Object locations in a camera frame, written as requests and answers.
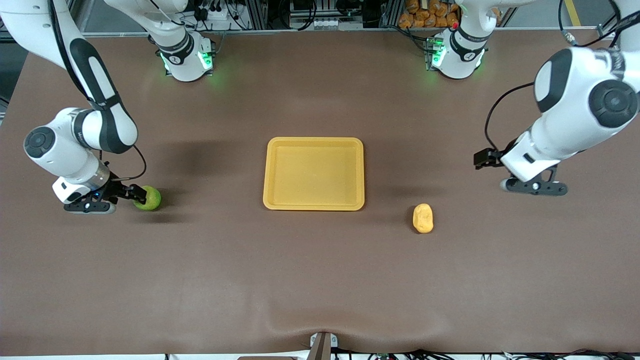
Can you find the yellow plastic tray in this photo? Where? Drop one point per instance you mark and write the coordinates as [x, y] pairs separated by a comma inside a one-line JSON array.
[[314, 175]]

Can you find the aluminium table edge rail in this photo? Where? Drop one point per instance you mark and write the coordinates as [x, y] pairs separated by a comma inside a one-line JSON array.
[[320, 31]]

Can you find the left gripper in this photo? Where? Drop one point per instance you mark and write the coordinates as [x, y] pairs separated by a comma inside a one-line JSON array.
[[486, 158]]

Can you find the grey metal camera bracket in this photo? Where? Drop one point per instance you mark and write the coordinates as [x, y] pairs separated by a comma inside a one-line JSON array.
[[322, 346]]

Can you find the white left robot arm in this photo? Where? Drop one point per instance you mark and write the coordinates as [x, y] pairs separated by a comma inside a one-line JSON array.
[[575, 120]]

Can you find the green apple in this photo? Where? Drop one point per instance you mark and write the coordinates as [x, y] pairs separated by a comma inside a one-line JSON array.
[[152, 199]]

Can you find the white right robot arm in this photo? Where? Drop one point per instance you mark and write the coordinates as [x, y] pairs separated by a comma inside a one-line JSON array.
[[60, 150]]

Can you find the orange toy food pile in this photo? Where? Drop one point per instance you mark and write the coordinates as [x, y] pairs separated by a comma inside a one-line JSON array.
[[427, 14]]

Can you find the white power strip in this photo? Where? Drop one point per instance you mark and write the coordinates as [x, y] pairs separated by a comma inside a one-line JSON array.
[[215, 12]]

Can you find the brown table mat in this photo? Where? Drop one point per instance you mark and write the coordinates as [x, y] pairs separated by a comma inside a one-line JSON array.
[[320, 280]]

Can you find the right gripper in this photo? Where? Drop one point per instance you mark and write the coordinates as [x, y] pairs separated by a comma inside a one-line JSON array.
[[114, 189]]

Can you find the yellow potato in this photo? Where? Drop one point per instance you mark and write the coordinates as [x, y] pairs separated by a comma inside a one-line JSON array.
[[423, 218]]

